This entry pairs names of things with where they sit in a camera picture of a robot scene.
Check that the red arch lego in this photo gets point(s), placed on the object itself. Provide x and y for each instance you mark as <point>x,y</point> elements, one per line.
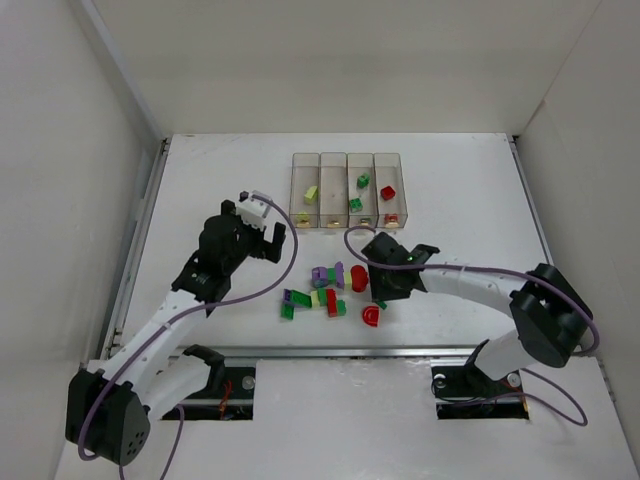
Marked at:
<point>371,316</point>

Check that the red round lego stack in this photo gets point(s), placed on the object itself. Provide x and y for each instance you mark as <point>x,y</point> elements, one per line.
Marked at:
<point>359,278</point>

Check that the red green lego stack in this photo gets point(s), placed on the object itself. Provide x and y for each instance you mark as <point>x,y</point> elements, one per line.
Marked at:
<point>327,298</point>

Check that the purple lime lego cluster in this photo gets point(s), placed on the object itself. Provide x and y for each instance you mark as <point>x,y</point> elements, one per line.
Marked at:
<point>336,276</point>

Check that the red square lego brick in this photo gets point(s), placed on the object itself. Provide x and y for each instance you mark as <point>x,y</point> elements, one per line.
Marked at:
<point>388,193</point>

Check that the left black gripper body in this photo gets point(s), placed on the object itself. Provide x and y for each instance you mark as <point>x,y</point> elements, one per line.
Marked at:
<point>258,242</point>

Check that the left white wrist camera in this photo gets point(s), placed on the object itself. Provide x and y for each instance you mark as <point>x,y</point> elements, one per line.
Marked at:
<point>252,211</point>

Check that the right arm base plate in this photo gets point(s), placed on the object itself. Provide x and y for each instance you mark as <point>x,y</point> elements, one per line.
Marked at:
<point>465,393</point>

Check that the green square lego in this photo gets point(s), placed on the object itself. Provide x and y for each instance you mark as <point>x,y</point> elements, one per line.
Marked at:
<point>355,205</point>
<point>363,181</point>

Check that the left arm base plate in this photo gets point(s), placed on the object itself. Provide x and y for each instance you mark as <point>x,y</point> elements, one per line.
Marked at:
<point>230,399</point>

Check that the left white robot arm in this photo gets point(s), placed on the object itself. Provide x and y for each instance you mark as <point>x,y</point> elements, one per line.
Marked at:
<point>110,408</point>

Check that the aluminium rail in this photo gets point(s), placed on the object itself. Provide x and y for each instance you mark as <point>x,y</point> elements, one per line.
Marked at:
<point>309,352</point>

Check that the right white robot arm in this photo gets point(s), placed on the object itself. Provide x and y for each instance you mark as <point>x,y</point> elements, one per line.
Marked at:
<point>549,317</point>

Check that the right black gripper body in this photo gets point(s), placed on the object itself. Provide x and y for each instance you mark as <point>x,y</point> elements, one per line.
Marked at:
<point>379,288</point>

